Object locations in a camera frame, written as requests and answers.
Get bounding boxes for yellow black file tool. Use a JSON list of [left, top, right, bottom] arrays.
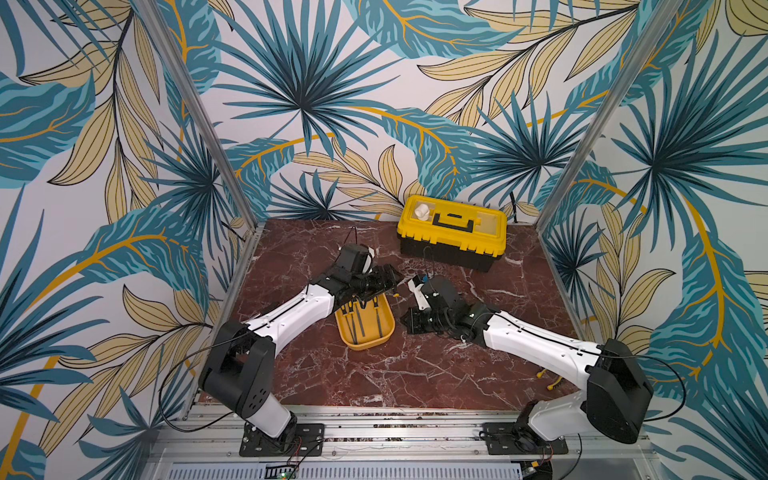
[[373, 297, 384, 338], [355, 301, 366, 338], [347, 301, 358, 344]]

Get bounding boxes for white tape roll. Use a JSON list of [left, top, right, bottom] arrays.
[[413, 203, 431, 221]]

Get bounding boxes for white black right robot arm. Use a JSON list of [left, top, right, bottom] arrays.
[[401, 276, 653, 444]]

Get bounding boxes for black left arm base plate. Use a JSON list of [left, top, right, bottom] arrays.
[[239, 423, 325, 458]]

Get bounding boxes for aluminium front rail frame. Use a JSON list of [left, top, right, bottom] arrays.
[[140, 404, 664, 479]]

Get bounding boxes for yellow plastic storage tray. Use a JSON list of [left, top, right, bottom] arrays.
[[334, 294, 396, 351]]

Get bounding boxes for yellow handled pliers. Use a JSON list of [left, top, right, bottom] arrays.
[[536, 369, 563, 392]]

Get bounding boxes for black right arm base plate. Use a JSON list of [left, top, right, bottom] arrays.
[[478, 422, 569, 458]]

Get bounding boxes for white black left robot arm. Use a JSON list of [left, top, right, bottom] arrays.
[[199, 243, 403, 443]]

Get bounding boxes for yellow black toolbox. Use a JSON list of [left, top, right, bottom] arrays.
[[397, 195, 507, 273]]

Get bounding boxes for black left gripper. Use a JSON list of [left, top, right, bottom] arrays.
[[351, 262, 405, 303]]

